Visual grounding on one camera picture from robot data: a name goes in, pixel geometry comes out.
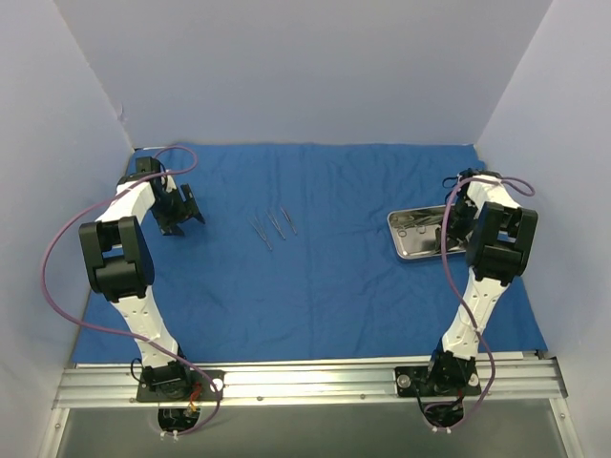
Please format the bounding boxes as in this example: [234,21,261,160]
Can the steel surgical scissors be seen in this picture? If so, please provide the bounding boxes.
[393,211,442,237]

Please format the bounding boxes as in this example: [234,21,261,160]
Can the stainless steel instrument tray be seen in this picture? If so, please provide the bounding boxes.
[387,205,445,260]

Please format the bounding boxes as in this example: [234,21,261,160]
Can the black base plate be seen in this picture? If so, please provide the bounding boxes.
[136,364,225,403]
[393,365,482,398]

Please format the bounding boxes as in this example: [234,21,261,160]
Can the aluminium frame rail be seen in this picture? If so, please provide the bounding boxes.
[53,352,568,408]

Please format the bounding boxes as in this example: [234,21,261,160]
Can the blue surgical cloth wrap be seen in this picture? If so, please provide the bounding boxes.
[71,141,549,366]

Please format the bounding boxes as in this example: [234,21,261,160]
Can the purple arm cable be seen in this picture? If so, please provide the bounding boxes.
[424,176,537,428]
[40,145,221,434]

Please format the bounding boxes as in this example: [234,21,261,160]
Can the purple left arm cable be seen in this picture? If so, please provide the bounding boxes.
[40,145,221,434]

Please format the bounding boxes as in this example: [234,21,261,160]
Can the steel tweezers medium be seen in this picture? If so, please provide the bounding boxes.
[265,210,286,240]

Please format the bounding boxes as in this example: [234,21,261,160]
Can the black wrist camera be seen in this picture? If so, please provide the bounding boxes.
[457,168,483,181]
[135,156,161,177]

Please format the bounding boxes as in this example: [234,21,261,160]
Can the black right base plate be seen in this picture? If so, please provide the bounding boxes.
[393,365,482,398]

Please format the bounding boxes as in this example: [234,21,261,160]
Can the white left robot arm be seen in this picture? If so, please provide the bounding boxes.
[78,156,205,400]

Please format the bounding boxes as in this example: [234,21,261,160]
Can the steel forceps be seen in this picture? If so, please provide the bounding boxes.
[280,206,298,236]

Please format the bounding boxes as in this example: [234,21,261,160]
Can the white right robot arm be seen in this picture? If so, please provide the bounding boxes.
[168,173,542,363]

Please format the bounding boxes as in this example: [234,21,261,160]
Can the steel tweezers long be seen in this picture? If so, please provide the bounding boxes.
[249,217,273,251]

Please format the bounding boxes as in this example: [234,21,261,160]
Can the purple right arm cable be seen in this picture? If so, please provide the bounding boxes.
[424,176,537,428]

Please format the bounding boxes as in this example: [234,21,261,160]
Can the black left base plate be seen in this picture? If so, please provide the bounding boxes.
[136,364,225,403]

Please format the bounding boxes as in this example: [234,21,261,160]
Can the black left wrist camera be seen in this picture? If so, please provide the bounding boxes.
[135,156,161,177]

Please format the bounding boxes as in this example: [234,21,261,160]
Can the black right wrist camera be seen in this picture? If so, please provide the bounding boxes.
[457,168,483,181]

